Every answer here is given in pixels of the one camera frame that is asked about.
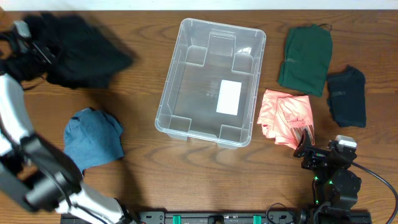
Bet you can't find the black garment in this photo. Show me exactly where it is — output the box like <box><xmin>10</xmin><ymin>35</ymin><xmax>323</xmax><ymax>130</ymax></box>
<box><xmin>1</xmin><ymin>13</ymin><xmax>133</xmax><ymax>89</ymax></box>

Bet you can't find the dark navy garment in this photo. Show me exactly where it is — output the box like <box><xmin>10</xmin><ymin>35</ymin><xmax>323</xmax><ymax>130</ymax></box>
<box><xmin>326</xmin><ymin>65</ymin><xmax>366</xmax><ymax>128</ymax></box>

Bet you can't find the dark green garment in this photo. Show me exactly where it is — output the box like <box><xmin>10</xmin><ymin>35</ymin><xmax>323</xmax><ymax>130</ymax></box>
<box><xmin>278</xmin><ymin>24</ymin><xmax>333</xmax><ymax>97</ymax></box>

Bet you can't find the blue garment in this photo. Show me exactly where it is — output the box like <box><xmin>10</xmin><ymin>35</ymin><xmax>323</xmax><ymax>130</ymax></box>
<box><xmin>63</xmin><ymin>108</ymin><xmax>124</xmax><ymax>172</ymax></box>

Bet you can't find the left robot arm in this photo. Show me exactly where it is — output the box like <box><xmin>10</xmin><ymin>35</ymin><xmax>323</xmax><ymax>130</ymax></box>
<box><xmin>1</xmin><ymin>30</ymin><xmax>132</xmax><ymax>223</ymax></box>

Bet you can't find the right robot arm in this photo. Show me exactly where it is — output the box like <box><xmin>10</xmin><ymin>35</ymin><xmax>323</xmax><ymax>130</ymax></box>
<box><xmin>294</xmin><ymin>129</ymin><xmax>362</xmax><ymax>223</ymax></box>

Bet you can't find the coral pink folded shirt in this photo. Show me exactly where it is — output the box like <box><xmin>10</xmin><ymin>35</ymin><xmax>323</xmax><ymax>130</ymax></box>
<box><xmin>257</xmin><ymin>89</ymin><xmax>315</xmax><ymax>149</ymax></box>

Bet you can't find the white label in bin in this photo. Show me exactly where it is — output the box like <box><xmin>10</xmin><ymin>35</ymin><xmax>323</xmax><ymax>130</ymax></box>
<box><xmin>216</xmin><ymin>80</ymin><xmax>242</xmax><ymax>116</ymax></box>

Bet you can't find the clear plastic storage bin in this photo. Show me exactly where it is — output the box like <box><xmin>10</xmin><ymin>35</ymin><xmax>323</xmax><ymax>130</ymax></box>
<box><xmin>155</xmin><ymin>18</ymin><xmax>267</xmax><ymax>149</ymax></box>

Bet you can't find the right black cable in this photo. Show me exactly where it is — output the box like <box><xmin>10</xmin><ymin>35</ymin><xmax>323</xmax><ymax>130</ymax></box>
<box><xmin>331</xmin><ymin>147</ymin><xmax>398</xmax><ymax>224</ymax></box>

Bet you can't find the black mounting rail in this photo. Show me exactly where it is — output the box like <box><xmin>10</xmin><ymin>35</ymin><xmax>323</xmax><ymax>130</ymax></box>
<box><xmin>132</xmin><ymin>210</ymin><xmax>373</xmax><ymax>224</ymax></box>

